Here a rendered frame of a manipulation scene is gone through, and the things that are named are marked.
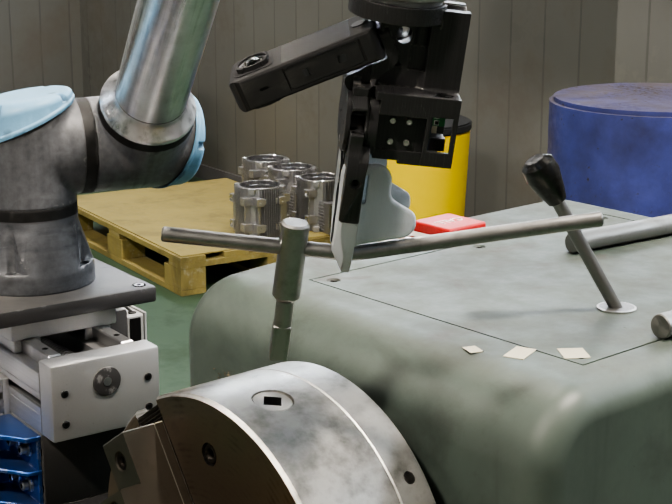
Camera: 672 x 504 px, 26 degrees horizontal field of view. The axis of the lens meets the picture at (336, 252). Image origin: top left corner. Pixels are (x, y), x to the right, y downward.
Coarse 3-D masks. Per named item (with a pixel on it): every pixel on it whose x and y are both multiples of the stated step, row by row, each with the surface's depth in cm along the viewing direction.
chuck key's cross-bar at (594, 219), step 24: (576, 216) 111; (600, 216) 111; (168, 240) 110; (192, 240) 110; (216, 240) 110; (240, 240) 110; (264, 240) 110; (408, 240) 111; (432, 240) 111; (456, 240) 111; (480, 240) 111
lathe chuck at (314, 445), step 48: (240, 384) 119; (288, 384) 119; (192, 432) 118; (240, 432) 112; (288, 432) 113; (336, 432) 114; (192, 480) 119; (240, 480) 113; (288, 480) 109; (336, 480) 111; (384, 480) 113
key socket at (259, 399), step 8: (264, 392) 117; (272, 392) 118; (256, 400) 116; (264, 400) 117; (272, 400) 117; (280, 400) 117; (288, 400) 117; (264, 408) 115; (272, 408) 115; (280, 408) 115; (288, 408) 115
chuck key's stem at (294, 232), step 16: (288, 224) 110; (304, 224) 110; (288, 240) 110; (304, 240) 110; (288, 256) 110; (304, 256) 111; (288, 272) 111; (288, 288) 111; (288, 304) 112; (288, 320) 113; (272, 336) 113; (288, 336) 113; (272, 352) 114
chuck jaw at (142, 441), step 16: (144, 416) 123; (160, 416) 121; (128, 432) 118; (144, 432) 119; (160, 432) 120; (112, 448) 120; (128, 448) 118; (144, 448) 119; (160, 448) 119; (112, 464) 120; (128, 464) 118; (144, 464) 118; (160, 464) 119; (176, 464) 120; (128, 480) 119; (144, 480) 117; (160, 480) 118; (176, 480) 119; (112, 496) 117; (128, 496) 116; (144, 496) 117; (160, 496) 118; (176, 496) 118
